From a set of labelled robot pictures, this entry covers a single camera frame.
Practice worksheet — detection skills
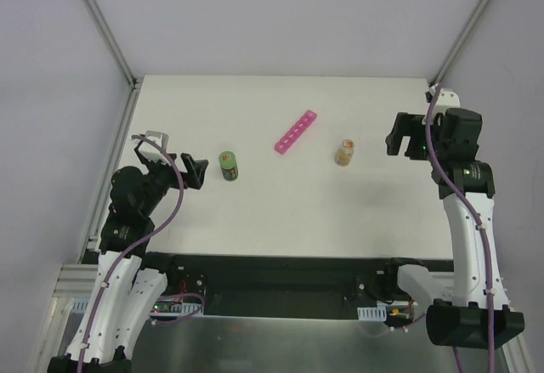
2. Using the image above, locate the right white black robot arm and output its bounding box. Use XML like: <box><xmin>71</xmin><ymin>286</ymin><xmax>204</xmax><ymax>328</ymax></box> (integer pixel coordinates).
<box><xmin>382</xmin><ymin>108</ymin><xmax>525</xmax><ymax>349</ymax></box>

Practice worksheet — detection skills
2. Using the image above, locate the aluminium frame post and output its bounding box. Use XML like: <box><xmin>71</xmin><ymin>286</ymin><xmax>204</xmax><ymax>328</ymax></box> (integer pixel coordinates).
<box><xmin>429</xmin><ymin>0</ymin><xmax>494</xmax><ymax>85</ymax></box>
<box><xmin>82</xmin><ymin>0</ymin><xmax>139</xmax><ymax>88</ymax></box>

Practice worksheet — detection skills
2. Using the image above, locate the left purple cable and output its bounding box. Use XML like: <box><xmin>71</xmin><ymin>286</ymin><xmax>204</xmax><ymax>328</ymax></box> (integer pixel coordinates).
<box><xmin>76</xmin><ymin>133</ymin><xmax>186</xmax><ymax>373</ymax></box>

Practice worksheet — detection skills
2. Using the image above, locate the clear bottle with yellow pills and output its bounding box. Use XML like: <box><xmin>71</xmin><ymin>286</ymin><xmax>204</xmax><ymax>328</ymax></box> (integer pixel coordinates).
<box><xmin>334</xmin><ymin>139</ymin><xmax>354</xmax><ymax>167</ymax></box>

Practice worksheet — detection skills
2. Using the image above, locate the white cable duct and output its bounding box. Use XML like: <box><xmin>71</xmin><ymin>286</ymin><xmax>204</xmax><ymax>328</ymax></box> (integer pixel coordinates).
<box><xmin>71</xmin><ymin>298</ymin><xmax>203</xmax><ymax>318</ymax></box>
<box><xmin>357</xmin><ymin>305</ymin><xmax>388</xmax><ymax>323</ymax></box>

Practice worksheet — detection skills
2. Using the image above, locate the purple cable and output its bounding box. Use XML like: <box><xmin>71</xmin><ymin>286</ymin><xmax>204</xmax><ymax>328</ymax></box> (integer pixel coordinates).
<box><xmin>426</xmin><ymin>82</ymin><xmax>498</xmax><ymax>373</ymax></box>
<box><xmin>76</xmin><ymin>133</ymin><xmax>186</xmax><ymax>373</ymax></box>

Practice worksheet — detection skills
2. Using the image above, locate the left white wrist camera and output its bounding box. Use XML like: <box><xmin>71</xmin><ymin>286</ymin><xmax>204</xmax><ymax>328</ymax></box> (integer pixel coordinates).
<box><xmin>138</xmin><ymin>130</ymin><xmax>170</xmax><ymax>158</ymax></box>

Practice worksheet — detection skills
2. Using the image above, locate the left aluminium frame post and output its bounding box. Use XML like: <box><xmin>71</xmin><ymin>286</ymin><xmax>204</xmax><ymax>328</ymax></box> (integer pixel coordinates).
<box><xmin>82</xmin><ymin>0</ymin><xmax>139</xmax><ymax>88</ymax></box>

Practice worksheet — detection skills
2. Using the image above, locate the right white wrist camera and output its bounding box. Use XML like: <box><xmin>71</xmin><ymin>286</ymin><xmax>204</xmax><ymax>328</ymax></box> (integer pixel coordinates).
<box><xmin>426</xmin><ymin>85</ymin><xmax>461</xmax><ymax>114</ymax></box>

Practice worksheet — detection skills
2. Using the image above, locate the right white cable duct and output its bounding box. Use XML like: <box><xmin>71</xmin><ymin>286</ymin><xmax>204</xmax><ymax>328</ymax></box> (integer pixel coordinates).
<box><xmin>357</xmin><ymin>305</ymin><xmax>388</xmax><ymax>323</ymax></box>

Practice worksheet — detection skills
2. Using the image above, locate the pink weekly pill organizer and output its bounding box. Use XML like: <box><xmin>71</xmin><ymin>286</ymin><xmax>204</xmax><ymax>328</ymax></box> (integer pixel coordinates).
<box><xmin>274</xmin><ymin>110</ymin><xmax>317</xmax><ymax>155</ymax></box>

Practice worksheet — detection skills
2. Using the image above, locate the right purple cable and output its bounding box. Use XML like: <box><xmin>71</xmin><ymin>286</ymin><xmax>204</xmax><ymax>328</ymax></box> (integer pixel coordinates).
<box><xmin>426</xmin><ymin>82</ymin><xmax>498</xmax><ymax>373</ymax></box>

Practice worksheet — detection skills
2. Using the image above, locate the green lidded pill bottle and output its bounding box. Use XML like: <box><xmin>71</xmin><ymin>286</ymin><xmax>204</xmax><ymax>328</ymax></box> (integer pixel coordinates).
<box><xmin>218</xmin><ymin>150</ymin><xmax>238</xmax><ymax>181</ymax></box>

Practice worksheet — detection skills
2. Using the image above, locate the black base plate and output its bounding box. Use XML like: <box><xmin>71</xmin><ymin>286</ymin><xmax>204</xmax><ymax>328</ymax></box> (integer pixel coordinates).
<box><xmin>82</xmin><ymin>250</ymin><xmax>454</xmax><ymax>319</ymax></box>

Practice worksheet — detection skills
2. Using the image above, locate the right aluminium frame post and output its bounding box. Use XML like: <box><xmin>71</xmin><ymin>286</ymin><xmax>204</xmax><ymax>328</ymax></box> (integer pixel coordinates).
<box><xmin>429</xmin><ymin>0</ymin><xmax>494</xmax><ymax>85</ymax></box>

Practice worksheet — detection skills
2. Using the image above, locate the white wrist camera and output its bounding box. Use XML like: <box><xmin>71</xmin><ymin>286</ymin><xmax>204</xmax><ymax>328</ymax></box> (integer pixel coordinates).
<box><xmin>426</xmin><ymin>85</ymin><xmax>461</xmax><ymax>114</ymax></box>
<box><xmin>138</xmin><ymin>130</ymin><xmax>170</xmax><ymax>158</ymax></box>

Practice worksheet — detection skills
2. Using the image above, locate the left white cable duct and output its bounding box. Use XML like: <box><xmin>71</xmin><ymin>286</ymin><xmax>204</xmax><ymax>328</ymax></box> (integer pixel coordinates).
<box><xmin>71</xmin><ymin>298</ymin><xmax>203</xmax><ymax>318</ymax></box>

